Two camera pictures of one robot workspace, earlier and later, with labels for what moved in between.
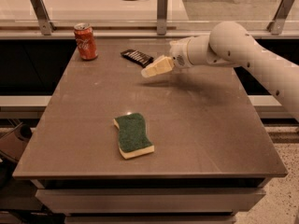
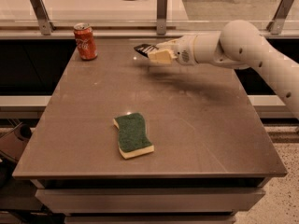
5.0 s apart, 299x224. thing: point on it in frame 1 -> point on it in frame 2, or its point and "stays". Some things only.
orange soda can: x=86 y=41 stays
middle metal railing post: x=162 y=14 stays
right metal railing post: x=277 y=23 stays
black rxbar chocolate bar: x=138 y=58 -> x=146 y=49
